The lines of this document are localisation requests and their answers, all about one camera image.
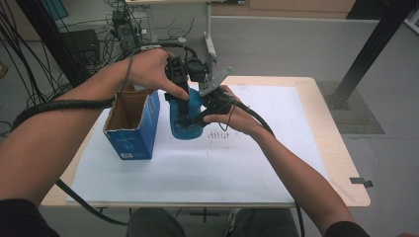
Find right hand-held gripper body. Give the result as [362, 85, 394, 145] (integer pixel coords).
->
[197, 67, 236, 117]

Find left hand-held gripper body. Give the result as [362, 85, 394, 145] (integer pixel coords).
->
[164, 55, 210, 96]

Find blue cardboard box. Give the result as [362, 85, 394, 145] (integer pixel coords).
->
[103, 84, 162, 161]

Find person's left hand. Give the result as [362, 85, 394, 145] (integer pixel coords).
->
[126, 48, 191, 102]

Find person's right hand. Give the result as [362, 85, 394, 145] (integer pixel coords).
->
[203, 84, 265, 136]

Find white desk leg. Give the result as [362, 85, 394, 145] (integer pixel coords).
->
[203, 0, 219, 64]

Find white paper sheet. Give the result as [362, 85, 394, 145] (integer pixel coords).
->
[66, 84, 328, 204]

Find grey device on stand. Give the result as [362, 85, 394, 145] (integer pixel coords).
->
[111, 9, 141, 52]

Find black computer case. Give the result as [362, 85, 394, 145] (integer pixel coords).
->
[61, 29, 102, 67]

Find person's dark grey pants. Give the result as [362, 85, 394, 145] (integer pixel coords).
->
[126, 206, 300, 237]

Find grey grid floor mat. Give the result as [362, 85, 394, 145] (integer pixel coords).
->
[316, 81, 385, 135]

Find person's dark shirt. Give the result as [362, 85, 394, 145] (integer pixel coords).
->
[0, 197, 372, 237]

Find right hand-held gripper black cable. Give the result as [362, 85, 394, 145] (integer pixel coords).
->
[225, 97, 306, 237]

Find black metal frame post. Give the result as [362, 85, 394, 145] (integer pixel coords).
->
[14, 0, 87, 89]
[324, 0, 419, 111]

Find bundle of black cables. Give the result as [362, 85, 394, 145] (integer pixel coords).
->
[0, 6, 72, 112]

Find grey bracket on table edge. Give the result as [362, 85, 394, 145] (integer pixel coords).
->
[349, 177, 375, 189]

